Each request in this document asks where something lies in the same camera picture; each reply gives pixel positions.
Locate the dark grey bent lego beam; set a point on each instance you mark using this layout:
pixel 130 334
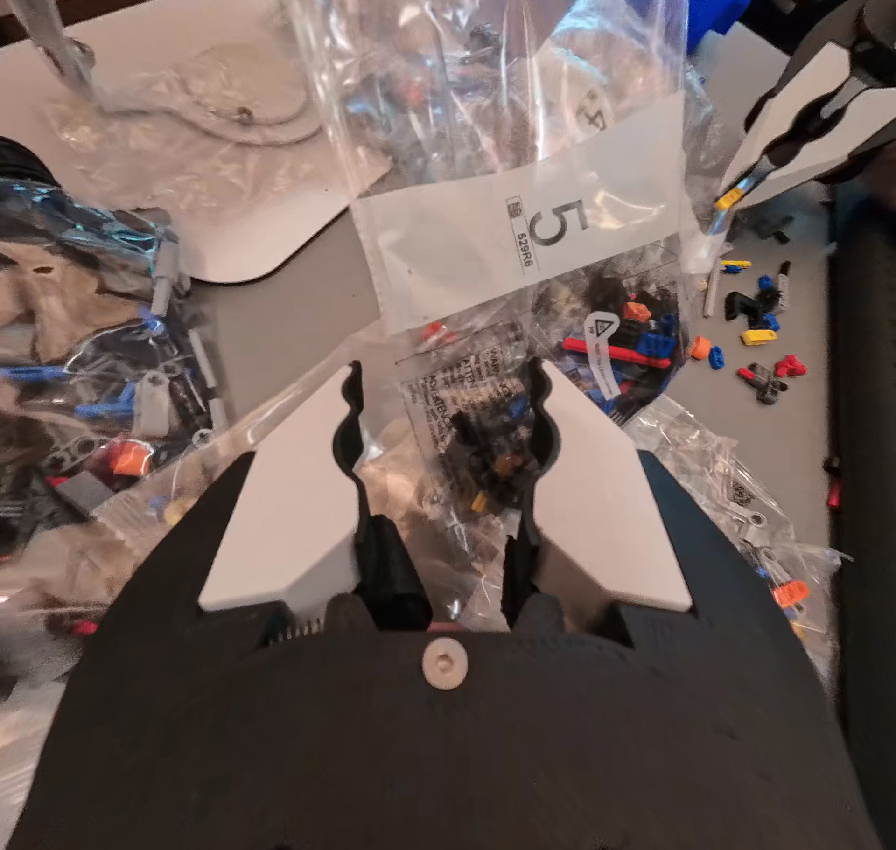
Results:
pixel 773 227

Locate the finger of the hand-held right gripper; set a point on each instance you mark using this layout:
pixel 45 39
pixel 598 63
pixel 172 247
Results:
pixel 805 87
pixel 840 136

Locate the wooden book stand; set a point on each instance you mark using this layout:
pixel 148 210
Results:
pixel 245 234

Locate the red lego connector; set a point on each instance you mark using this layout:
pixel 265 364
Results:
pixel 791 366

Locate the yellow lego axle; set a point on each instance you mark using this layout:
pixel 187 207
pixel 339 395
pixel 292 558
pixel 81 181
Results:
pixel 735 264

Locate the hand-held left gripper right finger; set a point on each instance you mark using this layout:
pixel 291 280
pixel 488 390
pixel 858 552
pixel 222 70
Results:
pixel 609 514

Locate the blue lego pin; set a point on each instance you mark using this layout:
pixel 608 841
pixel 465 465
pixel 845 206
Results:
pixel 715 357

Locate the black lego pin pale tip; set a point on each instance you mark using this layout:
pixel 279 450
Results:
pixel 784 277

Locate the black lego gear frame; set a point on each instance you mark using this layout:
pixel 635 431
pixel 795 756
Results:
pixel 742 304

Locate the small yellow lego bush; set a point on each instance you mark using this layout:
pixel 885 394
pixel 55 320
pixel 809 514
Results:
pixel 728 199

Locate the orange lego connector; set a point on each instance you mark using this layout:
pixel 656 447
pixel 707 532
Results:
pixel 700 347

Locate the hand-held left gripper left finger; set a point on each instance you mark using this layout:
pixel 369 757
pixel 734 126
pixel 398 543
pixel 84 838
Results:
pixel 280 514

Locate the light grey lego axle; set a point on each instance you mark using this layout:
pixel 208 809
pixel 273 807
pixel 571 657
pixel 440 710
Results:
pixel 712 294

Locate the small opened clear bag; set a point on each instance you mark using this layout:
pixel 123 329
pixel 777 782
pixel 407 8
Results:
pixel 756 514

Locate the black dimpled mat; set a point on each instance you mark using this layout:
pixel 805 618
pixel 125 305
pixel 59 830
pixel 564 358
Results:
pixel 864 444

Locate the grey lego connector assembly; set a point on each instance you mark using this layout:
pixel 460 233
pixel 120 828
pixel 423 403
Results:
pixel 763 382

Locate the yellow lego pin connector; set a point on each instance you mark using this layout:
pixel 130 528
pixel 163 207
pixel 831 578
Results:
pixel 757 336

